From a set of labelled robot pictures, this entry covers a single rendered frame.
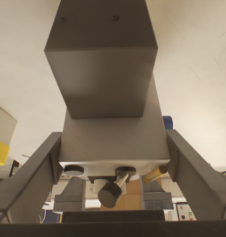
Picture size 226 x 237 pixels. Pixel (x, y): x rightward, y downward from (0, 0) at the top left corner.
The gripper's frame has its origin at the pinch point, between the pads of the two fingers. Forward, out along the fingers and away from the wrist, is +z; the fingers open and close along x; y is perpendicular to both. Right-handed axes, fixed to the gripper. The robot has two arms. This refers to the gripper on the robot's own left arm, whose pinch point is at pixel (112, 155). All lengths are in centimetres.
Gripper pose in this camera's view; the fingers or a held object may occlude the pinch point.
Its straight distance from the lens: 28.5
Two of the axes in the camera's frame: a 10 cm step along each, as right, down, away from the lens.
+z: -0.2, -8.4, 5.4
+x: 10.0, -0.2, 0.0
